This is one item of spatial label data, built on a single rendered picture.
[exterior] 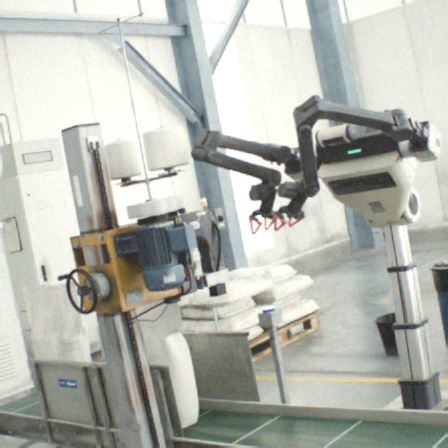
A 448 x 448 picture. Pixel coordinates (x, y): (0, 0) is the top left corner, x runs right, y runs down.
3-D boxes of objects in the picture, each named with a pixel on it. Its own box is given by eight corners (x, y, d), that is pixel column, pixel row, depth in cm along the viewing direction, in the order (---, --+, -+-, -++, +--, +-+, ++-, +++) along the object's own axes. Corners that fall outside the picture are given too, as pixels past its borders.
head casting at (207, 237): (226, 268, 324) (213, 201, 323) (188, 280, 306) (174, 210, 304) (178, 272, 344) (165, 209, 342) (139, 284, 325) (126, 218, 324)
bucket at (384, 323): (426, 344, 530) (421, 310, 529) (408, 356, 508) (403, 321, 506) (391, 345, 550) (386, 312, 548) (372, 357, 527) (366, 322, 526)
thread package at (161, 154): (199, 164, 289) (191, 121, 288) (169, 169, 276) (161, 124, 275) (169, 171, 300) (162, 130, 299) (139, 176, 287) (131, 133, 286)
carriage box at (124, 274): (182, 293, 302) (168, 217, 300) (122, 313, 276) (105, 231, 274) (142, 295, 318) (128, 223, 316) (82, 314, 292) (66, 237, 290)
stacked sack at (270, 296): (318, 286, 665) (315, 271, 664) (274, 305, 614) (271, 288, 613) (280, 289, 694) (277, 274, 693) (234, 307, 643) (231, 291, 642)
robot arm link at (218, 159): (210, 147, 276) (192, 145, 284) (207, 162, 276) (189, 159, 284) (286, 172, 306) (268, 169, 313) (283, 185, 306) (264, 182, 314)
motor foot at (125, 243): (156, 250, 282) (151, 227, 282) (133, 256, 273) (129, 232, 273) (139, 252, 288) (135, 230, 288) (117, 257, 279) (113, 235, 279)
